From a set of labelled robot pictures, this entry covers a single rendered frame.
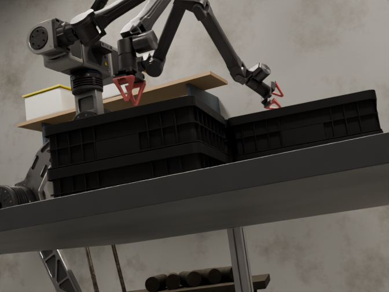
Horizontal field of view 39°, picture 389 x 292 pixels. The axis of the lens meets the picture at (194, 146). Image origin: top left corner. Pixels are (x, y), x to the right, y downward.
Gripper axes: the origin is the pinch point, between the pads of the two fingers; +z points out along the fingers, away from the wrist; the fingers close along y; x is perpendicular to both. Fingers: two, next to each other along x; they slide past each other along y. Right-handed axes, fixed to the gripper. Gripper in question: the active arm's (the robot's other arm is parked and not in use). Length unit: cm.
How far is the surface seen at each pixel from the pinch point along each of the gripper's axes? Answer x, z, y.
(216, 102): 59, -76, 315
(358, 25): -71, -116, 307
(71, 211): -21, 38, -74
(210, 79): 47, -83, 264
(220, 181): -47, 37, -77
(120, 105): 136, -80, 280
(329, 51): -45, -100, 310
